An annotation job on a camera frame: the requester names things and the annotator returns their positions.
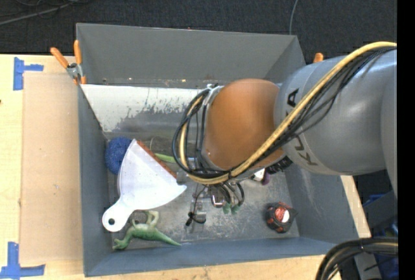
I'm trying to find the green toy dinosaur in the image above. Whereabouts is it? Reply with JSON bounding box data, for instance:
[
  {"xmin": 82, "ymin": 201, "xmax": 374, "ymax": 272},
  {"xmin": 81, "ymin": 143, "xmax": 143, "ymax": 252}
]
[{"xmin": 112, "ymin": 210, "xmax": 182, "ymax": 251}]

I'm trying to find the black and red round toy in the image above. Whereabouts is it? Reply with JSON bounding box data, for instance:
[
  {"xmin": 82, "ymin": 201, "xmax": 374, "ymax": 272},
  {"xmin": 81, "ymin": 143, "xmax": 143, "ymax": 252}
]
[{"xmin": 265, "ymin": 201, "xmax": 298, "ymax": 235}]

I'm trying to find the black cylinder on white bracket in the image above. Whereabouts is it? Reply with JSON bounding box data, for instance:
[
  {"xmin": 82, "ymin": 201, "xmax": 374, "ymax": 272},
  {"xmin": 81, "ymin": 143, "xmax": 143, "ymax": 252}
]
[{"xmin": 252, "ymin": 156, "xmax": 293, "ymax": 182}]

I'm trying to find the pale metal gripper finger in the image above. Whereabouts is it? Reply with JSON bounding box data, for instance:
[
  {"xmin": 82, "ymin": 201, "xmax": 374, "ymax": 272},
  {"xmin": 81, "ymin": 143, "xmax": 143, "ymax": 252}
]
[
  {"xmin": 193, "ymin": 189, "xmax": 204, "ymax": 213},
  {"xmin": 189, "ymin": 211, "xmax": 208, "ymax": 233}
]

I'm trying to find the pale brown cardboard board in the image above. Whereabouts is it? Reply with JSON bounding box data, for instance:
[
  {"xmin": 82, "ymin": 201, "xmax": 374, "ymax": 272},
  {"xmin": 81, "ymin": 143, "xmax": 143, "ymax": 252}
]
[{"xmin": 18, "ymin": 72, "xmax": 86, "ymax": 267}]

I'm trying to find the grey metal bin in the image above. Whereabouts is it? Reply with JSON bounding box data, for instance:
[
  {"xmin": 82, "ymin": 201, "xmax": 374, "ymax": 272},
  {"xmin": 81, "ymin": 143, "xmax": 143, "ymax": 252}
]
[{"xmin": 75, "ymin": 22, "xmax": 372, "ymax": 277}]

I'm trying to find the green narrow stick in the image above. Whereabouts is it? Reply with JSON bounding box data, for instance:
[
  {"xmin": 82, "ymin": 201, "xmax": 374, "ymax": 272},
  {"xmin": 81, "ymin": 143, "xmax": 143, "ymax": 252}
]
[{"xmin": 154, "ymin": 152, "xmax": 178, "ymax": 164}]

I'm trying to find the white plastic dustpan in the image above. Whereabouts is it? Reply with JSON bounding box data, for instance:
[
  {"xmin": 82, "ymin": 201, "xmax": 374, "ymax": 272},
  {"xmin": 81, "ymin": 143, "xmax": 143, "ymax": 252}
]
[{"xmin": 101, "ymin": 138, "xmax": 188, "ymax": 233}]

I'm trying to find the blue round sponge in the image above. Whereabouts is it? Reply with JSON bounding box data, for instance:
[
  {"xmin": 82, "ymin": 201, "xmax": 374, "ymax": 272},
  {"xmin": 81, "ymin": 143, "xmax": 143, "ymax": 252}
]
[{"xmin": 104, "ymin": 137, "xmax": 133, "ymax": 176}]

